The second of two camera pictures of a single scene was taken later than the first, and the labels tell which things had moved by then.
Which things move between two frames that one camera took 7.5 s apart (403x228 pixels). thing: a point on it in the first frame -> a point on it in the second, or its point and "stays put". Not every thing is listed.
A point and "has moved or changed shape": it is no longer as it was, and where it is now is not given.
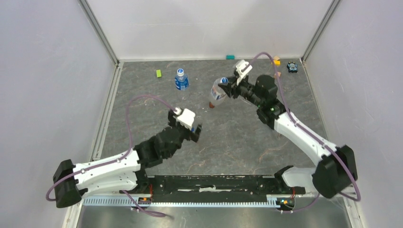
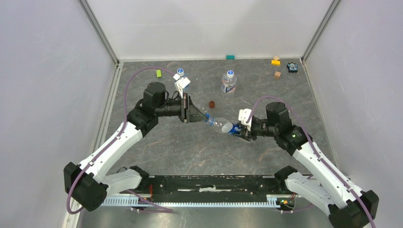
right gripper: [231, 88] -> [251, 133]
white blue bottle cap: [224, 80] -> [230, 73]
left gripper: [190, 135] -> [189, 113]
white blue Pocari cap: [180, 72] stays put
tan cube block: [279, 73] stays put
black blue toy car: [292, 67] stays put
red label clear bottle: [218, 95] has moved or changed shape
